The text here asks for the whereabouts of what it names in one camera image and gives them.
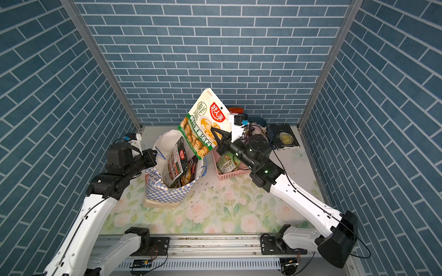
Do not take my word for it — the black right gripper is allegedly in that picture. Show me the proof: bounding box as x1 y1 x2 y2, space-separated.
213 128 258 172

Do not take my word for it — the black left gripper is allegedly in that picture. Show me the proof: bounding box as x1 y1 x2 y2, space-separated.
123 148 159 179

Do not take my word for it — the white green condiment packet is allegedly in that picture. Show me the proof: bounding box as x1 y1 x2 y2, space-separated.
178 88 231 160

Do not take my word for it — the dark green fish condiment packet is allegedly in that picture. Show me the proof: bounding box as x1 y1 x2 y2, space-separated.
162 137 188 189

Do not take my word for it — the blue checkered paper bag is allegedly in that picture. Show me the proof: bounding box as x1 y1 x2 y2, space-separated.
143 130 207 209

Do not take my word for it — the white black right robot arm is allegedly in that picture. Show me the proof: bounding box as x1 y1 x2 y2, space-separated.
211 128 358 268

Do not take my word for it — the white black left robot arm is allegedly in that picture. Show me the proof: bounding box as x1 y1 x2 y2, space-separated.
43 140 158 276

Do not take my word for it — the small green condiment packet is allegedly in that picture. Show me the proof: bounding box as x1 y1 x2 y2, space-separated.
216 152 241 174

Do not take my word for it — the orange condiment packet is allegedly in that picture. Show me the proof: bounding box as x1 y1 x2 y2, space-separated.
228 108 244 114

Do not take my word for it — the pink perforated plastic basket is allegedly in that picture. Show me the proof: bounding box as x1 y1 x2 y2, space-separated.
211 149 250 181

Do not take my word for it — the dark teal storage bin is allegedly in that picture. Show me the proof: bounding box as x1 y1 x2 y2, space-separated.
247 116 268 129

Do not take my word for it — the black book with yellow picture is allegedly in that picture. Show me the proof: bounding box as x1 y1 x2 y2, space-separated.
269 123 300 150

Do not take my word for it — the floral table mat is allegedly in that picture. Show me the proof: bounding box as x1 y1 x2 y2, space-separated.
99 148 336 235

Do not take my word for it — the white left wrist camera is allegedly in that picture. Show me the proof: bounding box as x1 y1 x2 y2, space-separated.
124 133 142 150

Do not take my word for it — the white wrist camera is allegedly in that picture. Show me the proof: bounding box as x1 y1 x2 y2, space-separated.
124 133 142 150
229 113 249 143

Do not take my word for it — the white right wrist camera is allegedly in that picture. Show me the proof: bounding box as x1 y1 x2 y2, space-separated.
229 113 249 143

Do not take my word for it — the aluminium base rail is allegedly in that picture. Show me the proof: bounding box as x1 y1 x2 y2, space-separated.
82 233 363 276

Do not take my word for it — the aluminium corner post left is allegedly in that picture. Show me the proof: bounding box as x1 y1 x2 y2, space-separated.
60 0 143 132

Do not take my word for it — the aluminium corner post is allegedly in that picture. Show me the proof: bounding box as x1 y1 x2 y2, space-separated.
297 0 365 131
60 0 143 132

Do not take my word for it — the aluminium corner post right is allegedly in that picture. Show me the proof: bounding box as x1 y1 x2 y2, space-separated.
297 0 365 131

